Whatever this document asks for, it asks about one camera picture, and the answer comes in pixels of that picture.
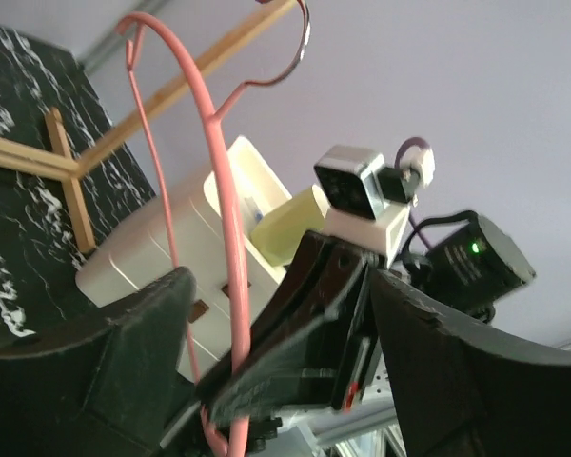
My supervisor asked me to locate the pink clothes hanger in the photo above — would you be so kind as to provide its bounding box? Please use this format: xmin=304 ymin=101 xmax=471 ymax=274
xmin=115 ymin=0 xmax=313 ymax=457

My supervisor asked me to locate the white drawer organizer box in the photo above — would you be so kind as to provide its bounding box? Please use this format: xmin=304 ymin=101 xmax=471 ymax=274
xmin=75 ymin=136 xmax=291 ymax=375

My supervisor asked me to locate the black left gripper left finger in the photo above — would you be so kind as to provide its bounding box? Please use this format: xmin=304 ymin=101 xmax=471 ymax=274
xmin=0 ymin=268 xmax=195 ymax=456

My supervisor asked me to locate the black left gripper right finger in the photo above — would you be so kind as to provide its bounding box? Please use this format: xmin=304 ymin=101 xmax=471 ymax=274
xmin=370 ymin=272 xmax=571 ymax=456

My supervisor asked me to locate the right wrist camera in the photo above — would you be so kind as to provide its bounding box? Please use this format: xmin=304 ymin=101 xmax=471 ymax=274
xmin=314 ymin=137 xmax=435 ymax=267

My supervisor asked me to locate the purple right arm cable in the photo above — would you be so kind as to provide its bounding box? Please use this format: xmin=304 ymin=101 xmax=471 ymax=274
xmin=394 ymin=136 xmax=434 ymax=248

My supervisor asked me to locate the wooden clothes rack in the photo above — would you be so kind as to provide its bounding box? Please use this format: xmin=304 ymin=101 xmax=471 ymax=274
xmin=0 ymin=0 xmax=299 ymax=253

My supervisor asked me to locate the green mug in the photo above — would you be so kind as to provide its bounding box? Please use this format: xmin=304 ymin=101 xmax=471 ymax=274
xmin=249 ymin=185 xmax=330 ymax=267

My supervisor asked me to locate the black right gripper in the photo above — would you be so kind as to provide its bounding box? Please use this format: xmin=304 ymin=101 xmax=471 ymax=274
xmin=195 ymin=231 xmax=376 ymax=422

